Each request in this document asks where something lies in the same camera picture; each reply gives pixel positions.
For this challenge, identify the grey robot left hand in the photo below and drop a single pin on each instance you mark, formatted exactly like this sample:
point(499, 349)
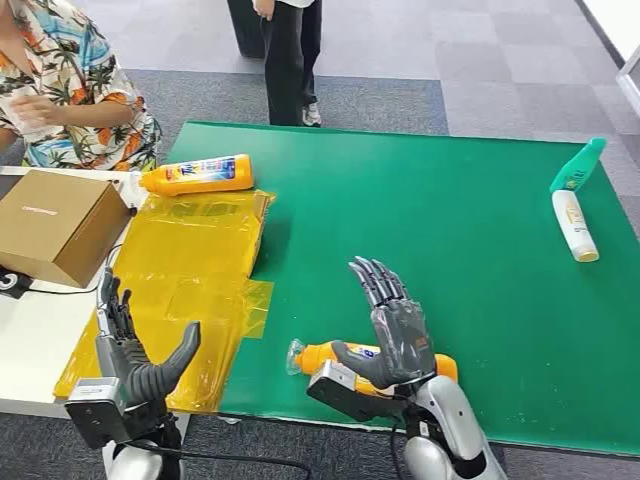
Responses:
point(125, 358)

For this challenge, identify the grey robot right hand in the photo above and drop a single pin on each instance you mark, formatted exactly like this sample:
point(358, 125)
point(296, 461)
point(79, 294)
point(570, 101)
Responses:
point(400, 338)

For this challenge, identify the orange detergent bottle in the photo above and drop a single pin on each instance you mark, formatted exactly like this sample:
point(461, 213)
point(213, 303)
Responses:
point(317, 356)
point(200, 175)

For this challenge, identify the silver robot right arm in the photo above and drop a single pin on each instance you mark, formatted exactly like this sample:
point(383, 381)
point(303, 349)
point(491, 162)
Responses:
point(445, 424)

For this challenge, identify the white lotion bottle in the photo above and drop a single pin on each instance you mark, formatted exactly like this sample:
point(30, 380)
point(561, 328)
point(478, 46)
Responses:
point(575, 225)

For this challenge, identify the green plastic bottle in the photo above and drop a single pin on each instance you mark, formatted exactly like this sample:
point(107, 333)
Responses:
point(577, 169)

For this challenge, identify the green table mat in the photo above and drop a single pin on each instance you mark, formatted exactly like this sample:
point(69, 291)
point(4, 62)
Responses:
point(450, 265)

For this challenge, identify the yellow plastic wrapped flat box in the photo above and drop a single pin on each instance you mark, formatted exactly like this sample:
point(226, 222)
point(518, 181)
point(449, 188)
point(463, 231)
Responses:
point(185, 278)

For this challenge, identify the brown cardboard box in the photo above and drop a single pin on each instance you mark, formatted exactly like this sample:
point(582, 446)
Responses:
point(55, 225)

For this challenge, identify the black flat device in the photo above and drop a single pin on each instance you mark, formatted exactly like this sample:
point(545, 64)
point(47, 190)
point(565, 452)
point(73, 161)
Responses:
point(12, 281)

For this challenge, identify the person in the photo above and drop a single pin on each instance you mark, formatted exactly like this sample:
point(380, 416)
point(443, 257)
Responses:
point(70, 79)
point(285, 60)

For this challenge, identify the black wheeled bin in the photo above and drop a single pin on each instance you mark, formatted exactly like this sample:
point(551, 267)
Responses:
point(247, 26)

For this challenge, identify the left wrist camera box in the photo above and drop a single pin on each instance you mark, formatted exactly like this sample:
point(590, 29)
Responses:
point(92, 411)

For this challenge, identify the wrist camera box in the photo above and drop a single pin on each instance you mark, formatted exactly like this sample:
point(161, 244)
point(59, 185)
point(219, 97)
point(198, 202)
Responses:
point(92, 411)
point(340, 394)

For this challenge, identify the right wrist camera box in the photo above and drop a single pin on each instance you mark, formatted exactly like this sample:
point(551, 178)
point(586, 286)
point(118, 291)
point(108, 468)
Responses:
point(340, 394)

